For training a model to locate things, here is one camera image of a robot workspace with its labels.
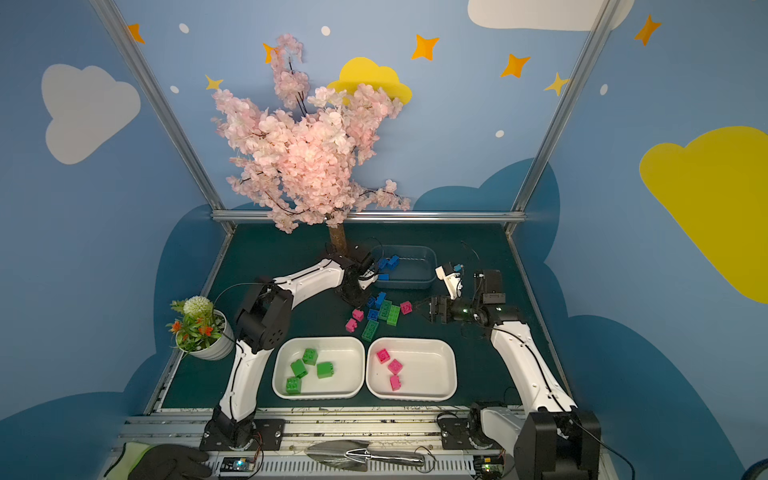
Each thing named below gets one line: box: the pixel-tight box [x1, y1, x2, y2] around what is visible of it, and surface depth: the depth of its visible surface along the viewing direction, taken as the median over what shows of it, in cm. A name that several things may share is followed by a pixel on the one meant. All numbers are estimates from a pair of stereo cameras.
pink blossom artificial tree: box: [212, 33, 409, 255], surface depth 73 cm
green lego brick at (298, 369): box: [290, 359, 309, 379], surface depth 85 cm
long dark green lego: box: [361, 320, 379, 342], surface depth 93 cm
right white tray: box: [366, 338, 458, 402], surface depth 86 cm
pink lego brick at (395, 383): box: [390, 375, 402, 392], surface depth 84 cm
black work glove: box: [104, 442, 212, 480], surface depth 71 cm
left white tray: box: [272, 336, 366, 400], surface depth 86 cm
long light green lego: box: [386, 305, 400, 327], surface depth 98 cm
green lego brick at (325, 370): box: [316, 362, 335, 379], surface depth 86 cm
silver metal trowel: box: [306, 440, 425, 472], surface depth 72 cm
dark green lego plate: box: [378, 300, 392, 320], surface depth 99 cm
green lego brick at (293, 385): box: [285, 377, 302, 395], surface depth 80 cm
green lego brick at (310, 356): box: [302, 348, 318, 366], surface depth 86 cm
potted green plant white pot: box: [165, 295, 235, 360], surface depth 80 cm
